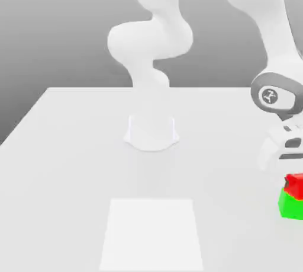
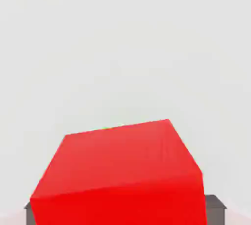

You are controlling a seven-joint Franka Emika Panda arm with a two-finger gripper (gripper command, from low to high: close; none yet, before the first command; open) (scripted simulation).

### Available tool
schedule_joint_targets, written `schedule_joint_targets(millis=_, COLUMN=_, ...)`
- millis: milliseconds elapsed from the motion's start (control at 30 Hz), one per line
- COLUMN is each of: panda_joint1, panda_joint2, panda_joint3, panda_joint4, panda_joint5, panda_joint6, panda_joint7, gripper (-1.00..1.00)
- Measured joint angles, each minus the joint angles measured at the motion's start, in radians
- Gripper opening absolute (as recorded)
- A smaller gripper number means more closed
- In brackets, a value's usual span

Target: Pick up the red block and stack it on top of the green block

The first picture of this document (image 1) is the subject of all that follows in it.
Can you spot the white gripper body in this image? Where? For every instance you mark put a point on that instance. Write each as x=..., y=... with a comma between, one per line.
x=272, y=155

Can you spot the small red cube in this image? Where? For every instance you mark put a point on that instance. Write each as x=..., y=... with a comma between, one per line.
x=296, y=186

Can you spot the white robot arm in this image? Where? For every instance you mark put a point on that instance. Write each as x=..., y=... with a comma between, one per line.
x=151, y=39

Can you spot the small green cube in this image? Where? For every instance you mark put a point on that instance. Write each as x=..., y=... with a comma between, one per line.
x=288, y=208

